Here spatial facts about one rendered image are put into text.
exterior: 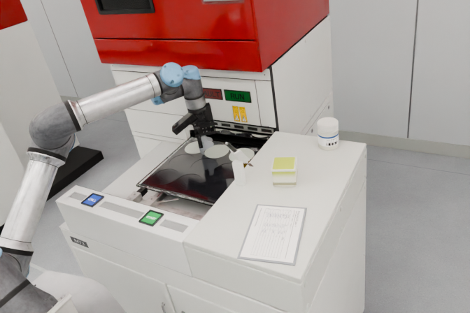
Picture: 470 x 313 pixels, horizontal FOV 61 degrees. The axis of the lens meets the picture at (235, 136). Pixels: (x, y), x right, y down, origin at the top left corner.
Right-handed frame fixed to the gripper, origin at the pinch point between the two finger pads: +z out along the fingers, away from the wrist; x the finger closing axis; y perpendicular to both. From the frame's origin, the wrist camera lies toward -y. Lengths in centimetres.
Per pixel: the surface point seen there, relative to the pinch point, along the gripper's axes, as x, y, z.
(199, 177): -15.3, -2.9, 1.4
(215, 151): -0.3, 5.3, 1.3
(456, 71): 71, 168, 29
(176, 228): -45.9, -12.5, -4.4
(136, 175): 9.6, -28.8, 9.3
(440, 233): 6, 119, 91
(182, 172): -9.5, -9.0, 1.3
